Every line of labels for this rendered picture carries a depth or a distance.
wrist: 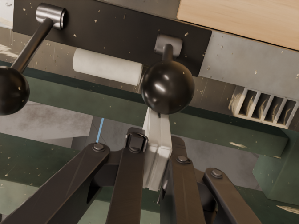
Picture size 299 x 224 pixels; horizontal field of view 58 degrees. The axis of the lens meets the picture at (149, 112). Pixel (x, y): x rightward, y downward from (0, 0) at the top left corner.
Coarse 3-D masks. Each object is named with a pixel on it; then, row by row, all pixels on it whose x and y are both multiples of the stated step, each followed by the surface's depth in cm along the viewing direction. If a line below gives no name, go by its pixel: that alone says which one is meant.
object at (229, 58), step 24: (0, 0) 28; (0, 24) 29; (192, 24) 29; (216, 48) 29; (240, 48) 29; (264, 48) 29; (288, 48) 32; (216, 72) 30; (240, 72) 30; (264, 72) 30; (288, 72) 30; (288, 96) 31
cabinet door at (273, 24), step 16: (192, 0) 29; (208, 0) 29; (224, 0) 29; (240, 0) 29; (256, 0) 29; (272, 0) 29; (288, 0) 29; (176, 16) 31; (192, 16) 30; (208, 16) 30; (224, 16) 30; (240, 16) 30; (256, 16) 29; (272, 16) 29; (288, 16) 29; (240, 32) 30; (256, 32) 30; (272, 32) 30; (288, 32) 30
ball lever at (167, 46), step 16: (160, 32) 27; (160, 48) 27; (176, 48) 27; (160, 64) 18; (176, 64) 18; (144, 80) 18; (160, 80) 17; (176, 80) 17; (192, 80) 18; (144, 96) 18; (160, 96) 17; (176, 96) 17; (192, 96) 18; (160, 112) 18; (176, 112) 19
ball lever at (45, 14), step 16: (48, 16) 26; (64, 16) 27; (48, 32) 26; (32, 48) 23; (16, 64) 22; (0, 80) 19; (16, 80) 20; (0, 96) 19; (16, 96) 20; (0, 112) 20
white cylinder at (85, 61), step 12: (84, 60) 31; (96, 60) 31; (108, 60) 31; (120, 60) 31; (84, 72) 32; (96, 72) 31; (108, 72) 31; (120, 72) 31; (132, 72) 31; (132, 84) 32
